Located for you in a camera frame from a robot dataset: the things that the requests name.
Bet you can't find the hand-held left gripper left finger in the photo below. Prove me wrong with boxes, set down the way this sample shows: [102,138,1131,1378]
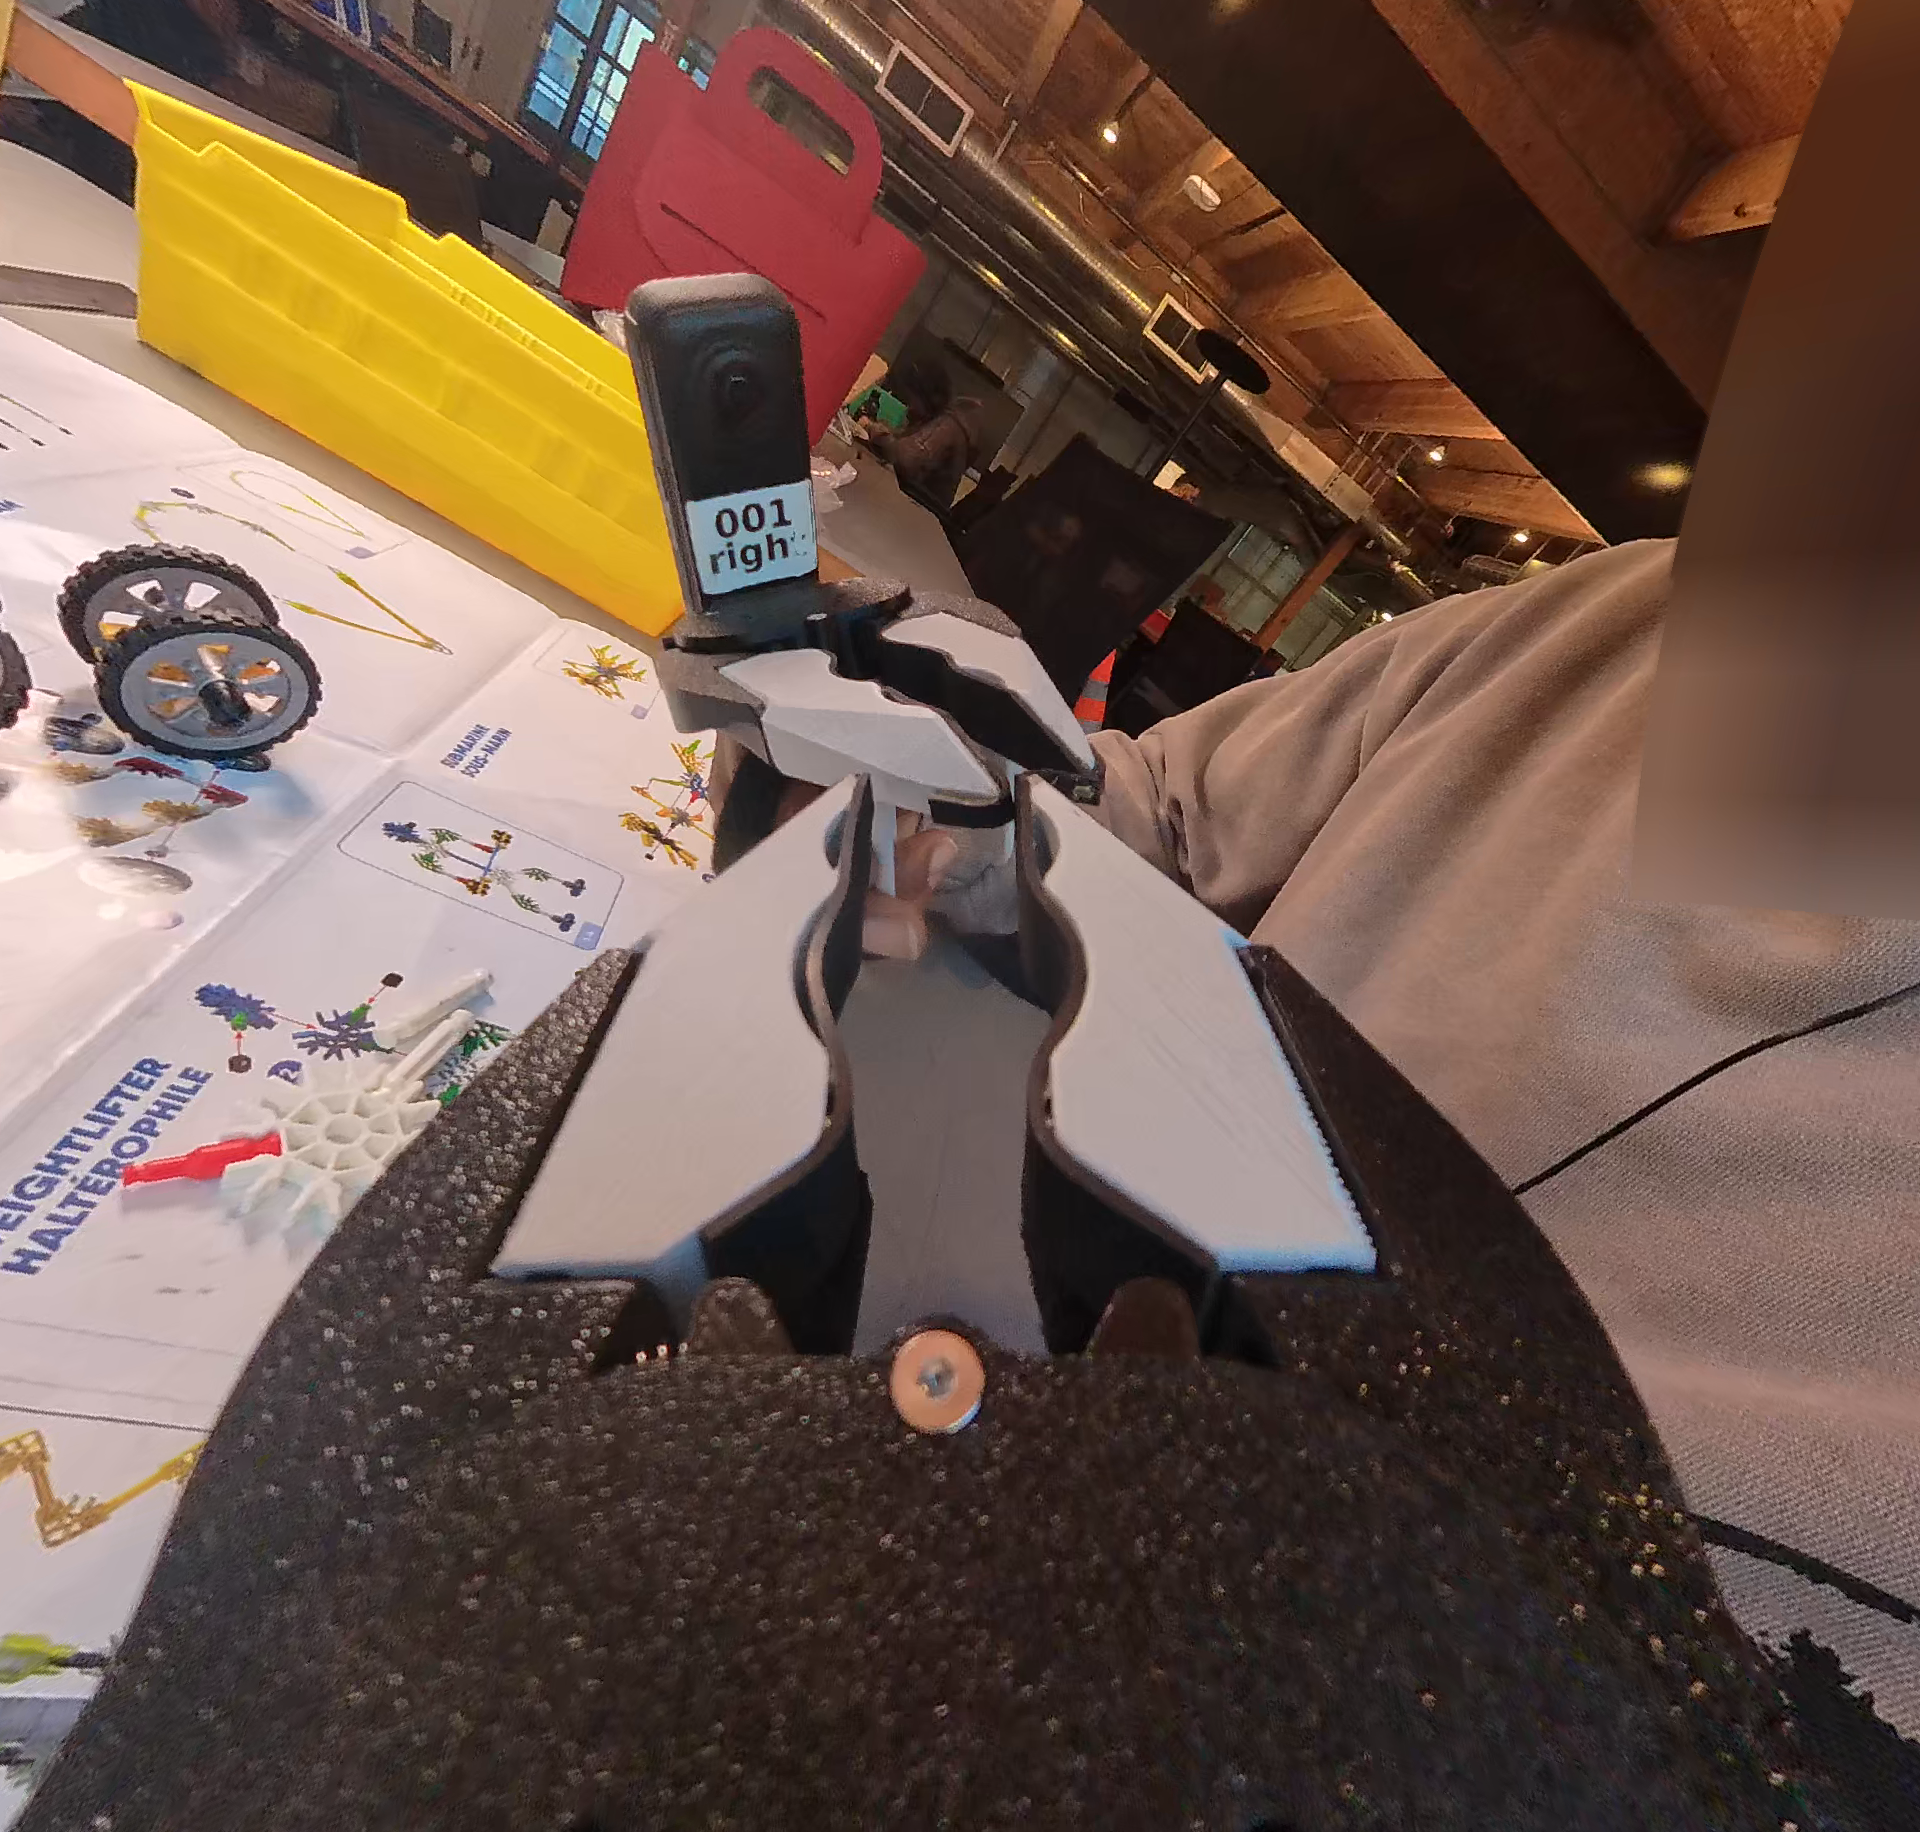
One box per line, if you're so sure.
[489,775,879,1281]

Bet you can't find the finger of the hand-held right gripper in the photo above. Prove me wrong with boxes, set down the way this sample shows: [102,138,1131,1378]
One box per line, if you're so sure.
[719,643,1006,809]
[879,611,1107,801]

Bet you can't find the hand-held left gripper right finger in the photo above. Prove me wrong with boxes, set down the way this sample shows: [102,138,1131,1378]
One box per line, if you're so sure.
[1013,767,1377,1273]

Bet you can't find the white rod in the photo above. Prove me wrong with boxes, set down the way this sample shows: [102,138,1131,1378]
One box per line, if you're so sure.
[394,1004,484,1102]
[368,966,497,1049]

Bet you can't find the white snowflake connector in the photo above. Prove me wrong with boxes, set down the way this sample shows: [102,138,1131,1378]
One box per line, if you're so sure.
[220,1057,445,1236]

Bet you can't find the red rod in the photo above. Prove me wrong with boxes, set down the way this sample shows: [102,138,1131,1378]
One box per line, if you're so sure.
[117,1131,288,1192]

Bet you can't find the person's right forearm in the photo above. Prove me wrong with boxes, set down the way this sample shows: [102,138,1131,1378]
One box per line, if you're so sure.
[1083,537,1683,1026]

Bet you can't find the person's right hand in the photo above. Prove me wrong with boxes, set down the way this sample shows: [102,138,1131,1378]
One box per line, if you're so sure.
[858,824,964,959]

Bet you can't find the red cup-shaped foam cutout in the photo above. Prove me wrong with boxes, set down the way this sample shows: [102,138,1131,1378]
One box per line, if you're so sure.
[557,26,933,449]

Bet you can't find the stack of yellow plastic bins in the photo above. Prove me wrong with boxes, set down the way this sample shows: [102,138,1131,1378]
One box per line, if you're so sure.
[127,78,696,636]

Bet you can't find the white printed instruction sheet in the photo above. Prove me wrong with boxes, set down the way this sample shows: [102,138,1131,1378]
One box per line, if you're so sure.
[0,306,781,1714]

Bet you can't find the person's beige hoodie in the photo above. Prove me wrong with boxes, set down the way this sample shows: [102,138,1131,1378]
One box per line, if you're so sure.
[1244,871,1920,1832]

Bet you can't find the thin black cable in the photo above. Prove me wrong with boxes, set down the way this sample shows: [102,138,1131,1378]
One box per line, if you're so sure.
[1514,981,1920,1196]

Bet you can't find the wooden wall shelf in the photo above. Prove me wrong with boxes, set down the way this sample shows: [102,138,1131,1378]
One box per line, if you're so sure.
[1663,135,1804,245]

